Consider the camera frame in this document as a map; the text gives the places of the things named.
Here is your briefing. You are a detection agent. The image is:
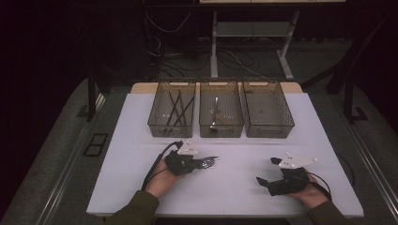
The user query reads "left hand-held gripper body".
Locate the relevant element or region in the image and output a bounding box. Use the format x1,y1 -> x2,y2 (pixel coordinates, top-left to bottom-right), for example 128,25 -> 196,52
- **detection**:
163,138 -> 205,177

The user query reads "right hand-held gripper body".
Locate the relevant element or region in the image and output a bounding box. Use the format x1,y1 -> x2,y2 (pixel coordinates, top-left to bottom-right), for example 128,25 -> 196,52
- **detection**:
268,152 -> 319,197

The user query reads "wooden handled steel fork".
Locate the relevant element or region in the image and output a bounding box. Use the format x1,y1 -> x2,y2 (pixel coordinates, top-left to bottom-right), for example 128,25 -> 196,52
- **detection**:
200,156 -> 221,171

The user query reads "metal spoon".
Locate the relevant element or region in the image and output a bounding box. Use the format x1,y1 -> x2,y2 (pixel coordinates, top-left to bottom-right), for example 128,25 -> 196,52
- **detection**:
209,96 -> 221,133

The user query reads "transparent brown plastic bin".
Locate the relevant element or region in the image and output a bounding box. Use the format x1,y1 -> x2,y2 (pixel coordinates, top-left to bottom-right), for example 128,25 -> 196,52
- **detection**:
147,80 -> 197,139
241,79 -> 296,140
198,79 -> 245,139

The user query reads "person's right hand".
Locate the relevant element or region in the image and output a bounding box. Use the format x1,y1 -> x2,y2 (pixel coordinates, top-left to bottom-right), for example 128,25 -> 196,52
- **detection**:
286,173 -> 326,209

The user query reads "person's left hand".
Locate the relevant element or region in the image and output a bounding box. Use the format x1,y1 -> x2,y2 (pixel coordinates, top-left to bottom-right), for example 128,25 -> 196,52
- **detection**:
145,157 -> 186,199

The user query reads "tall black metal stand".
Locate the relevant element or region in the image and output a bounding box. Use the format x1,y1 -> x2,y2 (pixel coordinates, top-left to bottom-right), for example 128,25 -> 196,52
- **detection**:
301,12 -> 371,125

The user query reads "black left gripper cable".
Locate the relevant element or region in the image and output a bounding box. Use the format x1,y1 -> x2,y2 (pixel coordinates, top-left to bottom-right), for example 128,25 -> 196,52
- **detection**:
141,140 -> 184,192

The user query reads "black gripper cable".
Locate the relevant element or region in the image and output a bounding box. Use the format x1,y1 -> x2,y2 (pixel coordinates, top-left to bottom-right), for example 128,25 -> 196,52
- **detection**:
141,140 -> 184,192
308,152 -> 357,202

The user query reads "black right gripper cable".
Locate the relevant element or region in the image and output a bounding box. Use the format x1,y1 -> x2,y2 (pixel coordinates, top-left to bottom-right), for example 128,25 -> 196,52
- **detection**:
308,152 -> 357,202

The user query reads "metal floor rail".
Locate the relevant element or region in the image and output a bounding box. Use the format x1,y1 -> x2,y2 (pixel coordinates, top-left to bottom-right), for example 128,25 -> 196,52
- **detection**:
37,93 -> 107,225
346,124 -> 398,215

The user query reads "black floor outlet frame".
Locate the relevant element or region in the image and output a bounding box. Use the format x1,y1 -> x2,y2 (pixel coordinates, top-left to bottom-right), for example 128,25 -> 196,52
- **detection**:
82,132 -> 110,158

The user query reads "bundle of black floor cables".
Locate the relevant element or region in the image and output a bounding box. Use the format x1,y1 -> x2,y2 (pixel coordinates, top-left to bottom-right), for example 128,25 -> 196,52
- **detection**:
149,37 -> 270,81

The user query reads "white floor cable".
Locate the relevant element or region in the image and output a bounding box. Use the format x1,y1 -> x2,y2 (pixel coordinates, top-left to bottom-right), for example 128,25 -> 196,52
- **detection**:
222,49 -> 269,80

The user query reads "white metal desk frame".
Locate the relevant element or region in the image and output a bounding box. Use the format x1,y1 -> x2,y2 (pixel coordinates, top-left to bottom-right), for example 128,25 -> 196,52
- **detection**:
209,10 -> 296,82

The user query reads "hanging white cable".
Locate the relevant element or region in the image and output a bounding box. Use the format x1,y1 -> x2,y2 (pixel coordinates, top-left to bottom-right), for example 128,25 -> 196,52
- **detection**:
144,10 -> 192,34

